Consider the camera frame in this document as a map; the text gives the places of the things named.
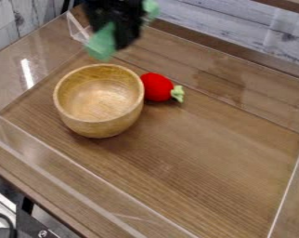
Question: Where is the red plush strawberry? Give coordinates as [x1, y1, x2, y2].
[140, 73, 184, 102]

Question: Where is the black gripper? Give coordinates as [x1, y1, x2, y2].
[83, 0, 146, 50]

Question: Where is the clear acrylic wall panel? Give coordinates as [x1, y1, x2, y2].
[0, 115, 199, 238]

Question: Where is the green foam block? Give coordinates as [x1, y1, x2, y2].
[86, 0, 160, 60]

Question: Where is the wooden brown bowl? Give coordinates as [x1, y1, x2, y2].
[54, 63, 144, 139]

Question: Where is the clear acrylic corner bracket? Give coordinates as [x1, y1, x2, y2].
[66, 12, 92, 45]

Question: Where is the black table leg frame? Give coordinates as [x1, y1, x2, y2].
[0, 195, 62, 238]

